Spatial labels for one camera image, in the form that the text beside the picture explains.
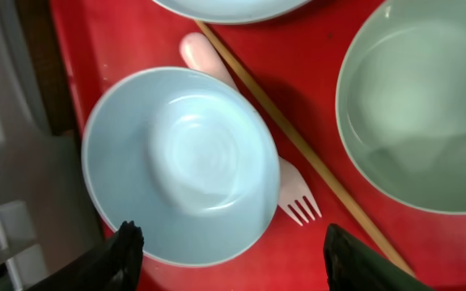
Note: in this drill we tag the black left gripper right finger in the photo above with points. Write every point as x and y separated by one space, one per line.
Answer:
352 266

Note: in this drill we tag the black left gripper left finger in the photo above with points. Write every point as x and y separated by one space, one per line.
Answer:
113 265

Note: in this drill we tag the light blue bowl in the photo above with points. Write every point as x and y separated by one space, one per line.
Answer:
187 159

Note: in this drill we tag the green bowl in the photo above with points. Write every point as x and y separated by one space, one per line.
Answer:
401 103

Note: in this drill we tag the white plastic fork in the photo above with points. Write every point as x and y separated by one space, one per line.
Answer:
295 197

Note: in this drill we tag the wooden chopstick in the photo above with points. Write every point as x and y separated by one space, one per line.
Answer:
322 170

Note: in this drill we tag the light blue round plate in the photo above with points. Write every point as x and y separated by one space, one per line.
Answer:
231 11

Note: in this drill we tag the grey plastic dishwasher rack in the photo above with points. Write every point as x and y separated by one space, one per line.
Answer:
46 217

